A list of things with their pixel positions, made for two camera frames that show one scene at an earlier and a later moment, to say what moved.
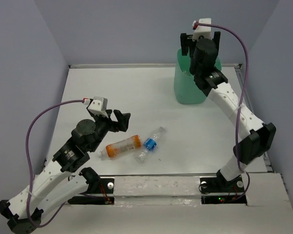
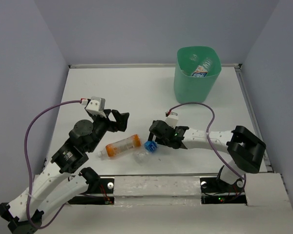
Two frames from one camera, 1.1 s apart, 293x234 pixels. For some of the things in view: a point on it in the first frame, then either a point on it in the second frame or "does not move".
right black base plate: x=219 y=185 does not move
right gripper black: x=187 y=41 to x=159 y=140
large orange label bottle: x=121 y=146 does not move
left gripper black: x=122 y=123 does not move
